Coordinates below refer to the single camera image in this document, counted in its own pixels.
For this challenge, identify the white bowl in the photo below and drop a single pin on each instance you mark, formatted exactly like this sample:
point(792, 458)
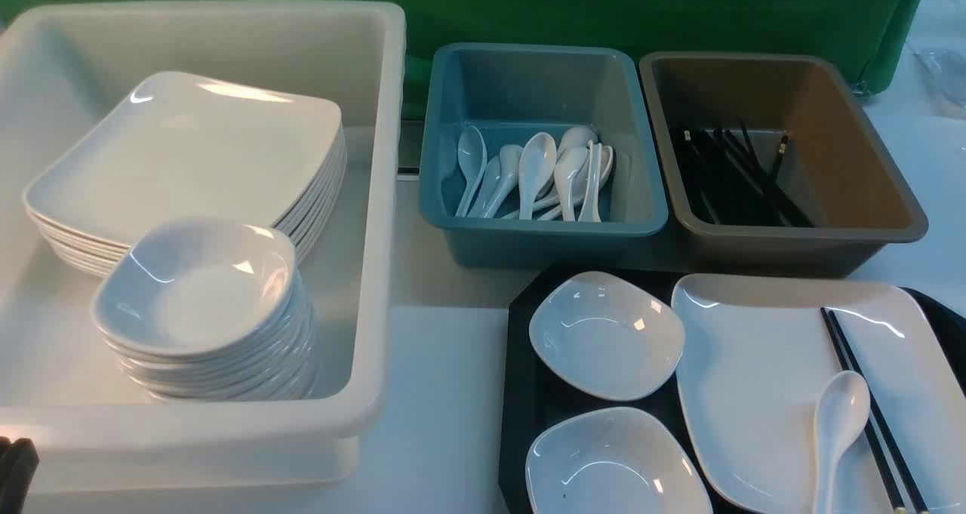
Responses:
point(616, 460)
point(607, 337)

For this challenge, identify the large white square plate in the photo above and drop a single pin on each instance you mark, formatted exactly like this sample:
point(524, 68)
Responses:
point(757, 357)

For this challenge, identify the white ceramic soup spoon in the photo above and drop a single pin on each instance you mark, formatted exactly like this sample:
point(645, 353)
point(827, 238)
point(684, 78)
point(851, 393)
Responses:
point(839, 420)

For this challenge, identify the black chopstick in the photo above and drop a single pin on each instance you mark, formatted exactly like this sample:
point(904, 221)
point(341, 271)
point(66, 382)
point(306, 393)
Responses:
point(904, 494)
point(842, 416)

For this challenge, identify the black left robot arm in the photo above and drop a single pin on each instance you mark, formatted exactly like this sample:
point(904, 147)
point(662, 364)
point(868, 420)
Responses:
point(19, 461)

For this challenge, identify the white spoon in bin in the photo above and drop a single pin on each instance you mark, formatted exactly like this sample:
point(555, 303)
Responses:
point(472, 159)
point(509, 157)
point(492, 176)
point(535, 169)
point(565, 174)

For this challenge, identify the white spoon leftmost in bin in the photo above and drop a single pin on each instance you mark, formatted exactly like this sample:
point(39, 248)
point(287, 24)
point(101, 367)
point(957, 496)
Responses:
point(472, 159)

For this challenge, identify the white spoon middle in bin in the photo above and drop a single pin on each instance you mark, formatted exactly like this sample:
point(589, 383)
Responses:
point(535, 169)

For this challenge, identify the white spoon right in bin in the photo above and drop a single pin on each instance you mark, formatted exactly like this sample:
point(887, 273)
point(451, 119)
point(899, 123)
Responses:
point(565, 174)

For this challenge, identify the teal plastic bin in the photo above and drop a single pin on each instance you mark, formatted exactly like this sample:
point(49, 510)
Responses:
point(510, 92)

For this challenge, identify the black plastic serving tray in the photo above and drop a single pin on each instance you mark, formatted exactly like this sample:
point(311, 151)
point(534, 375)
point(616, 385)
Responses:
point(534, 399)

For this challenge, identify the bundle of black chopsticks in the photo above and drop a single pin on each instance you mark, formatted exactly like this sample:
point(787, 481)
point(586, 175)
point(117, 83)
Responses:
point(726, 183)

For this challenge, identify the large white plastic tub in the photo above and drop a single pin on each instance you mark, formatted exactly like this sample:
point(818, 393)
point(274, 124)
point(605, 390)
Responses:
point(63, 68)

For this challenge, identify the stack of white bowls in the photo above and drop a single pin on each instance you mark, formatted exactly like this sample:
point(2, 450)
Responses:
point(211, 310)

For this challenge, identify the stack of white square plates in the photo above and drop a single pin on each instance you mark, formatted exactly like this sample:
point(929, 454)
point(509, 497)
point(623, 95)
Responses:
point(182, 145)

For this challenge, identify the brown plastic bin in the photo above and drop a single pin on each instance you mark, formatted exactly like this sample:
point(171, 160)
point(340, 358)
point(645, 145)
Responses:
point(837, 167)

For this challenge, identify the clear plastic bag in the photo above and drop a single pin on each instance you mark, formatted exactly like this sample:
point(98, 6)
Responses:
point(946, 69)

